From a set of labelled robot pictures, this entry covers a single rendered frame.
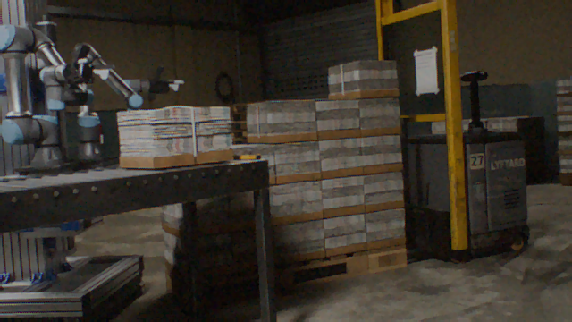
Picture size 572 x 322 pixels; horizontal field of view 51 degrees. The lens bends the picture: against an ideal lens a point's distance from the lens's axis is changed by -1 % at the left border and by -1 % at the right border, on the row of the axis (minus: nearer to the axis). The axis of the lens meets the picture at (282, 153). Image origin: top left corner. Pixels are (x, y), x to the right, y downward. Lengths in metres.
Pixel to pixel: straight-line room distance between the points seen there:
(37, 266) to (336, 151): 1.75
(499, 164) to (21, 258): 2.90
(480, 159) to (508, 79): 5.76
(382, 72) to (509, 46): 6.10
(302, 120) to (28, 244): 1.61
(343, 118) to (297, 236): 0.75
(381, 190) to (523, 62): 6.18
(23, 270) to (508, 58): 7.90
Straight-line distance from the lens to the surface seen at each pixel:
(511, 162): 4.23
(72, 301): 2.95
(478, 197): 4.04
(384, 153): 3.76
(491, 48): 9.88
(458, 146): 3.87
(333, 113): 3.59
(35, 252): 3.30
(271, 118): 3.39
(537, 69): 9.59
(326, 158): 3.55
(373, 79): 3.73
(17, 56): 2.96
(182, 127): 2.40
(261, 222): 2.53
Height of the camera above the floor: 0.95
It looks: 3 degrees down
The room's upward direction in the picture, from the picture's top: 3 degrees counter-clockwise
